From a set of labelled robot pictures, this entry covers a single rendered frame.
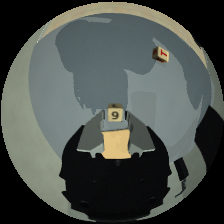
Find tan block with red letter t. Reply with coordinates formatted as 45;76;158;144
152;46;169;63

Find beige block with number 9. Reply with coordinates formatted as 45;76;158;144
108;103;123;121

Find tan flat mat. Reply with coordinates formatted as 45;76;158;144
101;129;131;159

